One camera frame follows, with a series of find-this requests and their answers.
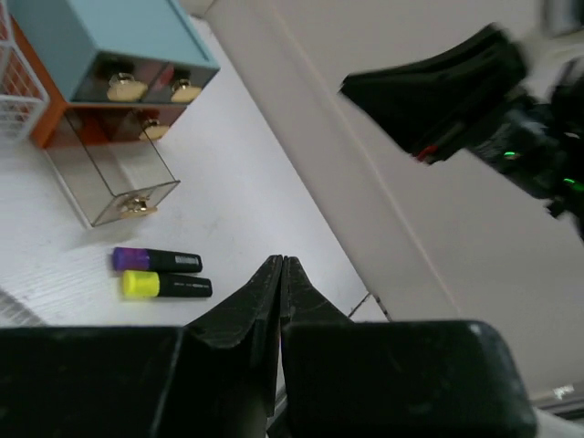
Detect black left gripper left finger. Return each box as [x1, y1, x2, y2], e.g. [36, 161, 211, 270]
[1, 255, 282, 437]

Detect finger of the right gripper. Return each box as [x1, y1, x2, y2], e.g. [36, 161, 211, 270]
[339, 24, 527, 157]

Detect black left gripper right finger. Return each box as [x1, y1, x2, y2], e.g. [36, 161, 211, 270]
[280, 257, 537, 437]

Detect yellow cap highlighter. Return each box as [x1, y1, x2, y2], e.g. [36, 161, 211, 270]
[121, 270, 213, 298]

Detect purple cap highlighter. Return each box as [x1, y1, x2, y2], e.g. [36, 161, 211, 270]
[111, 247, 203, 274]

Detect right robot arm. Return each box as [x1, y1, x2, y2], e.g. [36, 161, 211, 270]
[309, 1, 583, 420]

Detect teal and orange drawer box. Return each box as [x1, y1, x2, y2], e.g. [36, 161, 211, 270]
[7, 1, 220, 148]

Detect white wire mesh organizer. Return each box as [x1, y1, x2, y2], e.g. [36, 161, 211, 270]
[0, 0, 49, 143]

